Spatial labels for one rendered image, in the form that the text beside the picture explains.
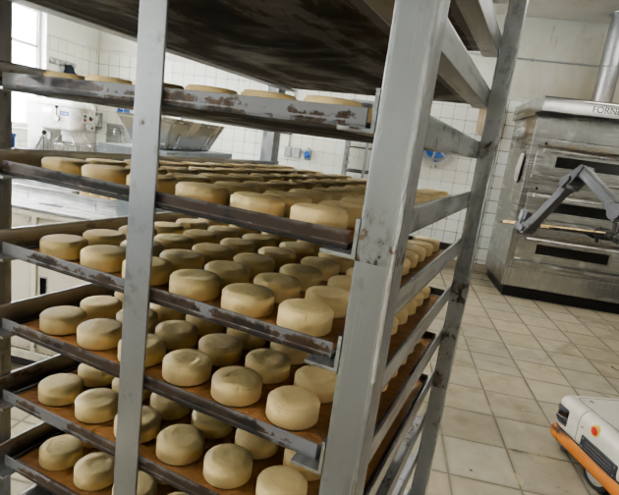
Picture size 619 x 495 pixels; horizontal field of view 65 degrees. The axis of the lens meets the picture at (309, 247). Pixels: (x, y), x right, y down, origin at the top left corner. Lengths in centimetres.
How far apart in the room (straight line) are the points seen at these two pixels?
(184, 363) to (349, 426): 20
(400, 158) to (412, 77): 5
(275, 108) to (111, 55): 702
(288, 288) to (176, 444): 20
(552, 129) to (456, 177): 137
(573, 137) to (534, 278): 144
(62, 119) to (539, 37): 526
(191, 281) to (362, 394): 20
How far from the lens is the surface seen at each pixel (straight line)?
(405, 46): 35
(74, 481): 70
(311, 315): 42
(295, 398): 48
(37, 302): 70
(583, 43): 668
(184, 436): 58
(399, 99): 35
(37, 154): 66
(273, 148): 108
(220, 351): 56
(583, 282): 572
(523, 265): 552
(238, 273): 53
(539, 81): 650
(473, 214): 95
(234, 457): 55
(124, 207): 228
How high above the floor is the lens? 129
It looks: 12 degrees down
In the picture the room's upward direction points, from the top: 8 degrees clockwise
